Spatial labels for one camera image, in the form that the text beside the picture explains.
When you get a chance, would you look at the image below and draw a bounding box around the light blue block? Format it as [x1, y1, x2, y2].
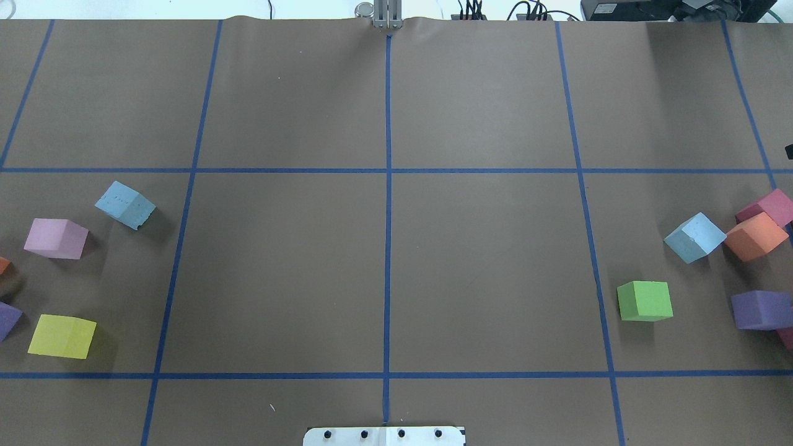
[95, 181, 156, 231]
[664, 212, 726, 265]

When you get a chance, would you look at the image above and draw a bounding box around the silver round weight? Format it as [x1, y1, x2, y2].
[354, 2, 375, 18]

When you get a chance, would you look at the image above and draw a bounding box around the green foam block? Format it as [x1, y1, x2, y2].
[616, 281, 673, 322]

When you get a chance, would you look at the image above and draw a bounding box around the pink foam block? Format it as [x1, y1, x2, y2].
[24, 218, 90, 260]

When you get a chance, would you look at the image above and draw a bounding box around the yellow foam block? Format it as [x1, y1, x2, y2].
[27, 314, 97, 361]

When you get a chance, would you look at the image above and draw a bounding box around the orange block right side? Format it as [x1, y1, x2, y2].
[724, 212, 789, 262]

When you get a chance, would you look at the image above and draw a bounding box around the purple block right side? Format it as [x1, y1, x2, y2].
[730, 291, 792, 331]

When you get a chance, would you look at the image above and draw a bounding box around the purple block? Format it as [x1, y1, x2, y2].
[730, 291, 792, 331]
[0, 302, 24, 342]

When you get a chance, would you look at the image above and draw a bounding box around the magenta block near orange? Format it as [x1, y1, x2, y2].
[735, 188, 792, 227]

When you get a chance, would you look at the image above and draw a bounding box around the orange block left side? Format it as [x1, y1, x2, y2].
[0, 257, 12, 276]

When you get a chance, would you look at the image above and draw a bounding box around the purple block left side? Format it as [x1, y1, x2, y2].
[0, 302, 24, 342]

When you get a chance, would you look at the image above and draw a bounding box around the aluminium frame post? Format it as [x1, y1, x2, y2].
[372, 0, 404, 29]

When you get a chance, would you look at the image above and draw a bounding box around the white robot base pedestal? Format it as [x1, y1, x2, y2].
[302, 426, 467, 445]

